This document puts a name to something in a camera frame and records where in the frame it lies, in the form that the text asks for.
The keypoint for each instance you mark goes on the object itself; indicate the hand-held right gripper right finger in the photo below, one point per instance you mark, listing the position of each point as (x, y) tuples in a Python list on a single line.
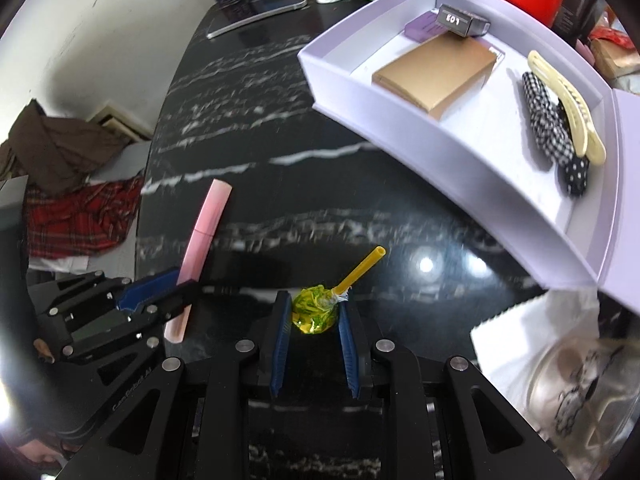
[(348, 350)]

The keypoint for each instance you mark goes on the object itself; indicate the pink folded paper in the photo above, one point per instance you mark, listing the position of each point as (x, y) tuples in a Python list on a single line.
[(582, 51)]

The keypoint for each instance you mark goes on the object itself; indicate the yellow green lollipop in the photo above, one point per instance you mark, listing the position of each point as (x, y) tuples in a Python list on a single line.
[(312, 310)]

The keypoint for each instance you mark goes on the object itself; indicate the white wall grille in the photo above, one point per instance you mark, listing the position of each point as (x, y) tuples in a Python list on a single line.
[(122, 120)]

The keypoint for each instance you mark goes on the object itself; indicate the pile of paper packets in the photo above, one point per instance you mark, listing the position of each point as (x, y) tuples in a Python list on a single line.
[(617, 65)]

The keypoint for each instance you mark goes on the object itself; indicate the person's left hand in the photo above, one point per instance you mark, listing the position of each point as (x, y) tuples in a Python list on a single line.
[(37, 452)]

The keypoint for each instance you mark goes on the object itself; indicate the brown cloth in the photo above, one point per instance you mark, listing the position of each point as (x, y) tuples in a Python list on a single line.
[(55, 150)]

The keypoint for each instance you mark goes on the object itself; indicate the pink tube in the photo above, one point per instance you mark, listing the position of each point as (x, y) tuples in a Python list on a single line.
[(202, 235)]

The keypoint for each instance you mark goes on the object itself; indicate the black polka dot hair clip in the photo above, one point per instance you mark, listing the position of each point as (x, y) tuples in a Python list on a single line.
[(575, 175)]

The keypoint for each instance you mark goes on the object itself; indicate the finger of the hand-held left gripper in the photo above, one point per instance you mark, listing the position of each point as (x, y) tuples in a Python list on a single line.
[(142, 291), (175, 302)]

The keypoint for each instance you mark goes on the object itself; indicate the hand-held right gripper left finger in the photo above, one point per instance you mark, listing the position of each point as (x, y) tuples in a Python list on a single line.
[(280, 345)]

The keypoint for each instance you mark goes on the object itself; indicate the brown box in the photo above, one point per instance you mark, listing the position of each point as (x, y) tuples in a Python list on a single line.
[(435, 75)]

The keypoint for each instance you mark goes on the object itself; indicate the red plaid cloth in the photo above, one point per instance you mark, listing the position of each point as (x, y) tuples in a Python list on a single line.
[(80, 215)]

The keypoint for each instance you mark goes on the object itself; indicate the small grey box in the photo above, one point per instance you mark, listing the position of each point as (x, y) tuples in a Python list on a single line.
[(462, 22)]

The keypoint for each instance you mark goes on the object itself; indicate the small purple box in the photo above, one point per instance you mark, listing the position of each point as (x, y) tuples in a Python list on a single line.
[(422, 27)]

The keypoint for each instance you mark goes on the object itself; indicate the lilac cardboard box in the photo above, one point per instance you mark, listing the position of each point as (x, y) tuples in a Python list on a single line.
[(475, 135)]

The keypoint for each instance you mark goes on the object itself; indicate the black phone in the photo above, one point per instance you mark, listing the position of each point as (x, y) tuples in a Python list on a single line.
[(260, 12)]

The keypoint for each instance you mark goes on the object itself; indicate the red snack packet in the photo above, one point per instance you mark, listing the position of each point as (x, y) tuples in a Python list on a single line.
[(612, 37)]

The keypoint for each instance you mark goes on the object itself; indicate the black white checkered scrunchie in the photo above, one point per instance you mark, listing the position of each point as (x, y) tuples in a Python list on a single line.
[(545, 120)]

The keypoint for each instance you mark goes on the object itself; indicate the clear glass mug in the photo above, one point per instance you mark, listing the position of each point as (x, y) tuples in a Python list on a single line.
[(575, 390)]

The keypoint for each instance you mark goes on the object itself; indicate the cream hair claw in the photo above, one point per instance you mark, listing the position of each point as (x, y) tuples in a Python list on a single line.
[(570, 105)]

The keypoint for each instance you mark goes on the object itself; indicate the white paper napkin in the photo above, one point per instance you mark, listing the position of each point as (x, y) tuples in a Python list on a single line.
[(520, 330)]

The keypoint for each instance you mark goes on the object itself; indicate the black stand-up pouch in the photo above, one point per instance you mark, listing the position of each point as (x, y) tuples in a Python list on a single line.
[(580, 5)]

